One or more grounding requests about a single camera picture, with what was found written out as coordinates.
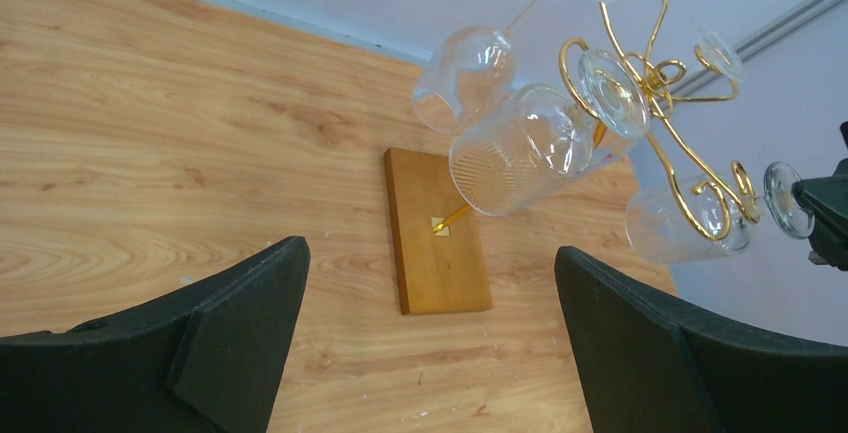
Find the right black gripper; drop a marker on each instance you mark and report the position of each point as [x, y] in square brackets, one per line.
[826, 199]

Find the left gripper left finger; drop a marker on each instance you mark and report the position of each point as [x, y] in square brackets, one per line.
[208, 357]

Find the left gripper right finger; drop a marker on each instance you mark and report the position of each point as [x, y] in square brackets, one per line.
[649, 361]

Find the ribbed glass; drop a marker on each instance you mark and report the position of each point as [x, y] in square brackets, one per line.
[661, 233]
[540, 140]

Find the back right wine glass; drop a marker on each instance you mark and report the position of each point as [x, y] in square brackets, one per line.
[717, 54]

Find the wine glass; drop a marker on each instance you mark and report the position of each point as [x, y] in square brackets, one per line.
[468, 75]
[717, 54]

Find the wooden rack base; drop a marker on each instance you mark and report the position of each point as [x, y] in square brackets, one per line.
[440, 266]

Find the back left wine glass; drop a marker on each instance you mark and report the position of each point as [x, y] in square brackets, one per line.
[468, 75]

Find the gold wire glass rack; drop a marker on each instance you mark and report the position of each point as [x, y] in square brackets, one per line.
[652, 83]

